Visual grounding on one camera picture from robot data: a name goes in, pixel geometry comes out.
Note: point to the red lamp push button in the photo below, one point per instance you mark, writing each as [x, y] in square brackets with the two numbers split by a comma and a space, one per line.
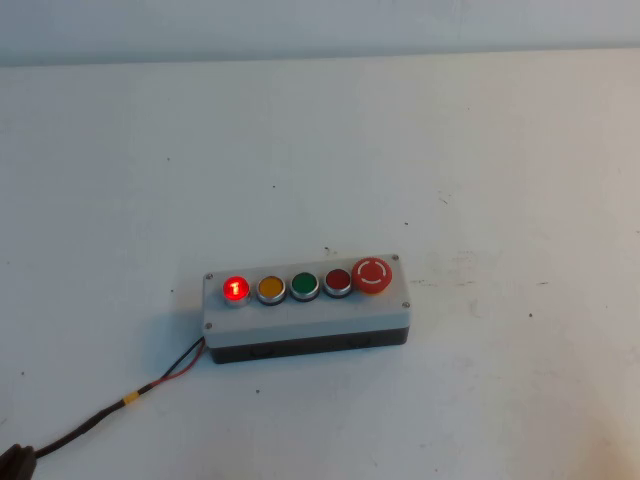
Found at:
[235, 289]

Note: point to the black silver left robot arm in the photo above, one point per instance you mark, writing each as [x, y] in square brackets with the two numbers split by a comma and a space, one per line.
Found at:
[12, 465]

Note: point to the dark red push button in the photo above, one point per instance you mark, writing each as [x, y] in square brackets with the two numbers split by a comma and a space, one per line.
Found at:
[338, 279]

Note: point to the green push button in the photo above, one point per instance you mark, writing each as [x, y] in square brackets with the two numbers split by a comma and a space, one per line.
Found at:
[304, 284]

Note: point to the red emergency stop mushroom button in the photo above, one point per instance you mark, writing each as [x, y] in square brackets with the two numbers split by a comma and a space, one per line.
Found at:
[371, 274]

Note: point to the yellow push button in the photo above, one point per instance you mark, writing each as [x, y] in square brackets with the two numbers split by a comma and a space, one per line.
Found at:
[271, 288]

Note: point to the grey button control box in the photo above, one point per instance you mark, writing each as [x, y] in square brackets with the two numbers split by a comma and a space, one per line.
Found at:
[300, 320]

